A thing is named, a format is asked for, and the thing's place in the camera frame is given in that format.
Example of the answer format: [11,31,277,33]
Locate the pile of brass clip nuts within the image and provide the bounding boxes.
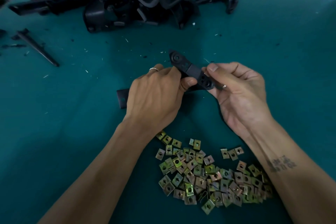
[155,131,275,215]

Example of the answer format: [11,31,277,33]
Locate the person's right forearm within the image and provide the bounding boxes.
[246,120,336,224]

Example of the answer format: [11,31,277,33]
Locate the person's left forearm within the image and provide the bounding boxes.
[39,121,158,224]

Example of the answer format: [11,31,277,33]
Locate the person's right hand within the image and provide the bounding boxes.
[202,62,274,138]

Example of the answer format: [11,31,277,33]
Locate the person's left hand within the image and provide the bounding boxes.
[123,64,198,138]

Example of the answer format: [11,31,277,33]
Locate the green table cloth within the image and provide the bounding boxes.
[0,0,336,224]

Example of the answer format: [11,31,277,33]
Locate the black plastic bracket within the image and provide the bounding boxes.
[117,49,215,109]

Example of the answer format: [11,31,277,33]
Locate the thin black plastic strip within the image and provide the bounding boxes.
[12,28,60,67]

